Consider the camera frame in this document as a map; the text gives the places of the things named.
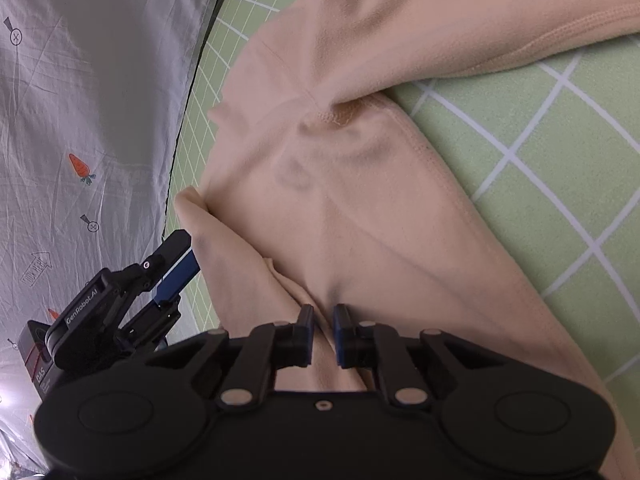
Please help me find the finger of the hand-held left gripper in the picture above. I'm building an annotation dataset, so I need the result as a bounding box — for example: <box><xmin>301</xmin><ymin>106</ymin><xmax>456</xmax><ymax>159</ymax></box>
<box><xmin>147</xmin><ymin>230</ymin><xmax>202</xmax><ymax>307</ymax></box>
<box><xmin>119</xmin><ymin>296</ymin><xmax>182</xmax><ymax>348</ymax></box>

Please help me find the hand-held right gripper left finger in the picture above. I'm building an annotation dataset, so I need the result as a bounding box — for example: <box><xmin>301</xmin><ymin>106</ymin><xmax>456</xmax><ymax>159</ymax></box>
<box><xmin>150</xmin><ymin>305</ymin><xmax>316</xmax><ymax>409</ymax></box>

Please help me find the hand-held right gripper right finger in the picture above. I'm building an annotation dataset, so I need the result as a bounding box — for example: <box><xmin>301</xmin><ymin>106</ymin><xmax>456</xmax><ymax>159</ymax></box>
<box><xmin>333</xmin><ymin>303</ymin><xmax>496</xmax><ymax>408</ymax></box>

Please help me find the beige hoodie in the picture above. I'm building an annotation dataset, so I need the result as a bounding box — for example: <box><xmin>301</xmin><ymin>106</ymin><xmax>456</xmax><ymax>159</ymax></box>
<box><xmin>172</xmin><ymin>0</ymin><xmax>640</xmax><ymax>480</ymax></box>

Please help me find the grey printed bed sheet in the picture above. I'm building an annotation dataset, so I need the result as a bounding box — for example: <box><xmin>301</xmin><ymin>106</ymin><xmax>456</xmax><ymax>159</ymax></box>
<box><xmin>0</xmin><ymin>0</ymin><xmax>238</xmax><ymax>466</ymax></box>

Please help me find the green checked sheet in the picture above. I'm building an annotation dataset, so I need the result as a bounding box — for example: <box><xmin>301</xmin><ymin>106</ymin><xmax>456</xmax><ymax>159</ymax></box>
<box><xmin>162</xmin><ymin>0</ymin><xmax>640</xmax><ymax>397</ymax></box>

